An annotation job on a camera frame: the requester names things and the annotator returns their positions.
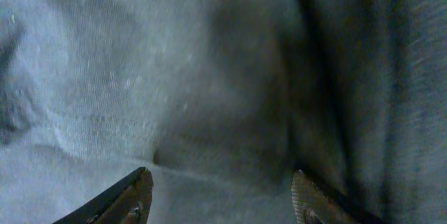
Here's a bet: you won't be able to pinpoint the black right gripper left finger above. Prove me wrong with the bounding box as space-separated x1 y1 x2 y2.
54 167 154 224

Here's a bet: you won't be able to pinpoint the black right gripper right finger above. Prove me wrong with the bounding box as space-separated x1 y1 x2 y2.
291 170 384 224

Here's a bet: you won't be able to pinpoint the black t-shirt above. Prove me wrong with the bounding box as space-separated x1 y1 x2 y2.
1 0 446 223

